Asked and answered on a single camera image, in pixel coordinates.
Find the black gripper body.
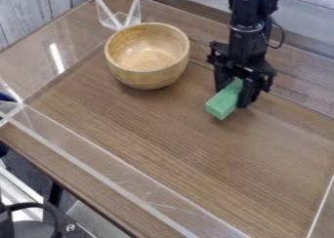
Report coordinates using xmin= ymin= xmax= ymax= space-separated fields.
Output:
xmin=206 ymin=21 xmax=276 ymax=92

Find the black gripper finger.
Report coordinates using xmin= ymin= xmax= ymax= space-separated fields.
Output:
xmin=213 ymin=65 xmax=233 ymax=92
xmin=237 ymin=76 xmax=261 ymax=108

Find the green rectangular block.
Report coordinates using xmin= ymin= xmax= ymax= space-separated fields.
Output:
xmin=204 ymin=78 xmax=242 ymax=120

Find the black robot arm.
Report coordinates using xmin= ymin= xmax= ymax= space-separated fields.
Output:
xmin=206 ymin=0 xmax=285 ymax=108

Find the brown wooden bowl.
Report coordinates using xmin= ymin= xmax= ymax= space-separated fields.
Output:
xmin=104 ymin=22 xmax=190 ymax=90

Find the black table leg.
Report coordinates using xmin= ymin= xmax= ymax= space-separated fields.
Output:
xmin=47 ymin=182 xmax=62 ymax=208

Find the clear acrylic tray wall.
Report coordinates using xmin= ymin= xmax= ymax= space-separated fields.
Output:
xmin=0 ymin=0 xmax=334 ymax=238

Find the black cable loop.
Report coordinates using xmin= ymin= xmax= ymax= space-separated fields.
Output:
xmin=0 ymin=202 xmax=65 ymax=238

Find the grey metal base plate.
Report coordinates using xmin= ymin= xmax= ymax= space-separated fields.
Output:
xmin=45 ymin=203 xmax=96 ymax=238

